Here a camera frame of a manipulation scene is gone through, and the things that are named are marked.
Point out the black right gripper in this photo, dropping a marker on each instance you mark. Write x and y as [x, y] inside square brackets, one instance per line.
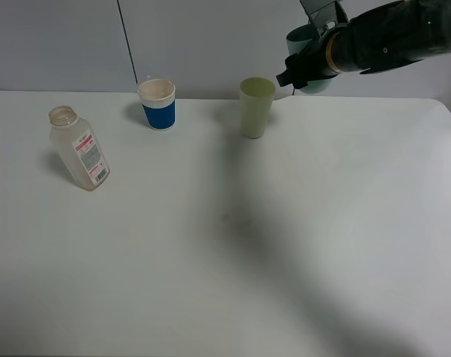
[315, 59]

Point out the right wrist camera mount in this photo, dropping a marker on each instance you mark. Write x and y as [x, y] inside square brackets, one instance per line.
[324, 14]

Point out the blue and white paper cup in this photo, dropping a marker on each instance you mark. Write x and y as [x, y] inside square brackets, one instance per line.
[157, 98]

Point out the clear plastic drink bottle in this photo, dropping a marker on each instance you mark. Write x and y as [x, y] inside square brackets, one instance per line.
[78, 148]

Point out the pale green plastic cup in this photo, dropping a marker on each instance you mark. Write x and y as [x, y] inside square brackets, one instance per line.
[256, 96]

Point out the teal blue plastic cup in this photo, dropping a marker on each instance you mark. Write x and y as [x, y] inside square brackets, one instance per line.
[307, 41]

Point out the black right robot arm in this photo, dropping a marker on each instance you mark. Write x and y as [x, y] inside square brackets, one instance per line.
[391, 36]

